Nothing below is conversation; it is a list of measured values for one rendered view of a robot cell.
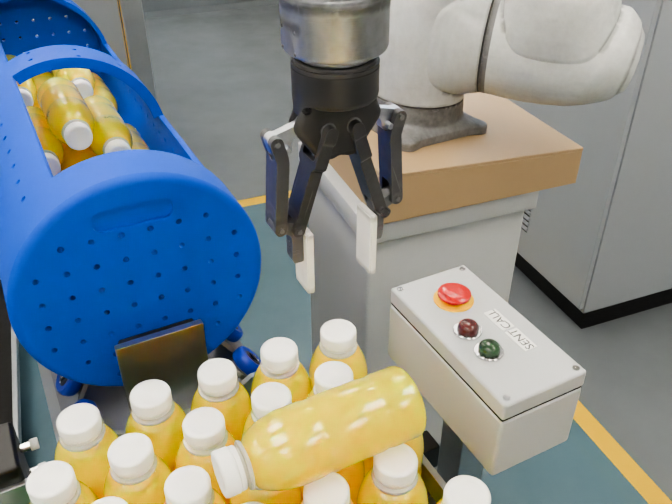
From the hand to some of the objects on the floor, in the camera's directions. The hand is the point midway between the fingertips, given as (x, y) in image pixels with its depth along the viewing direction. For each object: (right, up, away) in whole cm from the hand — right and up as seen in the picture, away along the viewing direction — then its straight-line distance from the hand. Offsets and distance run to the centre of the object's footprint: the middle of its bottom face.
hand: (336, 252), depth 70 cm
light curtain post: (-60, -12, +190) cm, 200 cm away
